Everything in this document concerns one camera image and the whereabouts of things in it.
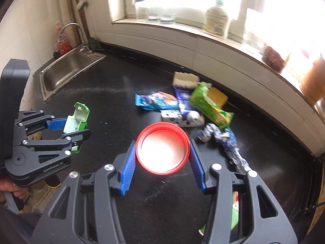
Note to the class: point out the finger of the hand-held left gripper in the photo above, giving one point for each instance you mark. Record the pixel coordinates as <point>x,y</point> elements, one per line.
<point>57,124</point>
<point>76,136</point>

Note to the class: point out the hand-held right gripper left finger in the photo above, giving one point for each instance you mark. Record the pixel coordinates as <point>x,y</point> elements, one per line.
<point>128,167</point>

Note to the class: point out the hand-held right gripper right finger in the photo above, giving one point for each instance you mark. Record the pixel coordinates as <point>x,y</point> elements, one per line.
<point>196,170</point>

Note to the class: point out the green white plastic casing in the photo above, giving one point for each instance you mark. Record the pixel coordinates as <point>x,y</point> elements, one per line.
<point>76,117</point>

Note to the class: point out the red plastic lid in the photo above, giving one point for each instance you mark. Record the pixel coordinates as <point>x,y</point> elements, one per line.
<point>162,150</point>

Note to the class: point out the green wipes pack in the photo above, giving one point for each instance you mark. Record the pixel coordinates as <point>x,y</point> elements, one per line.
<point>208,106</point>

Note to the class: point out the person's left hand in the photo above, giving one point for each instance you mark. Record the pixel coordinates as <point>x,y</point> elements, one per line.
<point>9,186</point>

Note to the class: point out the crumpled silver foil wrapper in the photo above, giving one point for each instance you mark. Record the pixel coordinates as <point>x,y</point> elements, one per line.
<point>223,137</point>

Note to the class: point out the red green printed bag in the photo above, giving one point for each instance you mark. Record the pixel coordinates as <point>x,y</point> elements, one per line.
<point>234,208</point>

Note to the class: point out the stainless steel sink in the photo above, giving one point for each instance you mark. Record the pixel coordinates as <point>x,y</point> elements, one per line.
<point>63,68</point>

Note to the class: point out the small green scrubber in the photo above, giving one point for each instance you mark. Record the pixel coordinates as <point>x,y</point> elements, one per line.
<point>56,54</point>

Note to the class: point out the white blue spotted carton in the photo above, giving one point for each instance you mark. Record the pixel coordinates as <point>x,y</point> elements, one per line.
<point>171,117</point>

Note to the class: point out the red detergent bottle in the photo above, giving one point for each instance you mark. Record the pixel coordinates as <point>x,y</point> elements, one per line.
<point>63,44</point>

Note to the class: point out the purple white packet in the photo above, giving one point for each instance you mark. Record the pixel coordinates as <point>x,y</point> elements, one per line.
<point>182,99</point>

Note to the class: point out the blue snack packet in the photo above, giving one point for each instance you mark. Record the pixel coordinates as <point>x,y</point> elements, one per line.
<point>157,101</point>

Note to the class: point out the yellow sponge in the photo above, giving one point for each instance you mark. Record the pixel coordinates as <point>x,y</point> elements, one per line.
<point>218,96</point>

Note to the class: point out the chrome faucet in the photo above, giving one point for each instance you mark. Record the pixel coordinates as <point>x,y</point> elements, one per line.
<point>81,36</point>

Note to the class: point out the dark green scouring cloth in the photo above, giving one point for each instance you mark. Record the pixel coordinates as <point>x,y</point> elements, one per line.
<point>94,43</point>

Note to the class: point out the white sponge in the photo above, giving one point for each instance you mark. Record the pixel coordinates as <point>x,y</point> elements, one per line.
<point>184,79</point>

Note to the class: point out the person's dark trousers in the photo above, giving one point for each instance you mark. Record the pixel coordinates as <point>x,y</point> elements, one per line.
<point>15,226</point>

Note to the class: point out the jar with red-brown contents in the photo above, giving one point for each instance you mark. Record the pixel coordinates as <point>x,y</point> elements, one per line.
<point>273,59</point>

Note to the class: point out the clear glass jar with lid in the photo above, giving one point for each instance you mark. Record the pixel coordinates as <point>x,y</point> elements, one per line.
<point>141,7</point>

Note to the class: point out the clear drinking glass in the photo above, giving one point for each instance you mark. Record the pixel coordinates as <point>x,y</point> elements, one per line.
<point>154,15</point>
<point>167,16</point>

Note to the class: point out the clear plastic container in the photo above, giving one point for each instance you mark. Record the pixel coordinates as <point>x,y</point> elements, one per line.
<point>254,33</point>

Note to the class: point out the pale green soap bottle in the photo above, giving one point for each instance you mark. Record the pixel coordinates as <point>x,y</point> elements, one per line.
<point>215,20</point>

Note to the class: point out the brown wall pipes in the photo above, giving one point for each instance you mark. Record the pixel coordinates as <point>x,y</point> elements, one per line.
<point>82,17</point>

